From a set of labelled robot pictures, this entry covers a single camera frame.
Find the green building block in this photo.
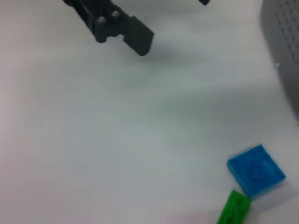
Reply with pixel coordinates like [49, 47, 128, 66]
[216, 190, 252, 224]

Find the grey perforated storage bin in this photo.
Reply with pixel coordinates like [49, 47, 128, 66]
[260, 0, 299, 128]

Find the blue square building block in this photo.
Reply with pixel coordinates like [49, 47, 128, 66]
[226, 144, 287, 199]

